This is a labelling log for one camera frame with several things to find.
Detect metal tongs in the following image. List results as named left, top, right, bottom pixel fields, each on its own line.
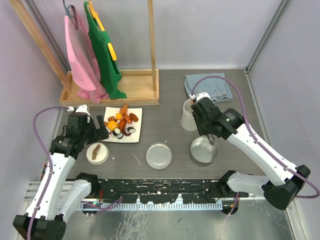
left=206, top=134, right=216, bottom=146

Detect white cylindrical container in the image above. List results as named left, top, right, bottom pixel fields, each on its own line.
left=180, top=99, right=197, bottom=131

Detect round metal tin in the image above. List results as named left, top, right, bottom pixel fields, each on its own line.
left=190, top=136, right=220, bottom=164

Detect blue cloth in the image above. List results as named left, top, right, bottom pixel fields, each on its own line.
left=184, top=73, right=233, bottom=104

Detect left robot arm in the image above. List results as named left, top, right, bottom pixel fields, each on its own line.
left=13, top=104, right=109, bottom=240

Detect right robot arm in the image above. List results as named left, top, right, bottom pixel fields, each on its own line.
left=191, top=92, right=311, bottom=210

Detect yellow egg piece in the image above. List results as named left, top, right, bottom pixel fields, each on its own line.
left=106, top=120, right=118, bottom=131

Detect white rice nori sushi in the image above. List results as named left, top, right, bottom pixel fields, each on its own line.
left=111, top=128, right=124, bottom=140

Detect orange shrimp piece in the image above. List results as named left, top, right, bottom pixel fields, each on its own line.
left=119, top=104, right=128, bottom=116

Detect white square plate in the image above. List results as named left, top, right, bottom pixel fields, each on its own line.
left=103, top=107, right=143, bottom=144

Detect brown fried piece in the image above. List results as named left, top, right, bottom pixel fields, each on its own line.
left=129, top=112, right=139, bottom=123

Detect green apron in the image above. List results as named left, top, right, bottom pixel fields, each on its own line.
left=83, top=1, right=127, bottom=100

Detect pink apron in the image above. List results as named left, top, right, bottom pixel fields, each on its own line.
left=64, top=9, right=109, bottom=104

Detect wooden clothes rack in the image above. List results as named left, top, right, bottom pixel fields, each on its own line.
left=9, top=0, right=160, bottom=107

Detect round metal tin lid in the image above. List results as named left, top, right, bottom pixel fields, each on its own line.
left=145, top=142, right=173, bottom=170

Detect grey hanger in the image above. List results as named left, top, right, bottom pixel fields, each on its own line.
left=62, top=0, right=79, bottom=31

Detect yellow hanger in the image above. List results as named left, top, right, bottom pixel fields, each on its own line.
left=89, top=0, right=117, bottom=61

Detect white lid brown handle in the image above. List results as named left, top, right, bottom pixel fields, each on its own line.
left=86, top=143, right=109, bottom=165

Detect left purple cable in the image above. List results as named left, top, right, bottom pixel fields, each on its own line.
left=26, top=106, right=75, bottom=240

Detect purple cable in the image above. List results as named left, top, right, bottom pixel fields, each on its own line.
left=189, top=75, right=320, bottom=200
left=26, top=106, right=75, bottom=240

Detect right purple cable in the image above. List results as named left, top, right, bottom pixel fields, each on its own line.
left=189, top=75, right=320, bottom=200

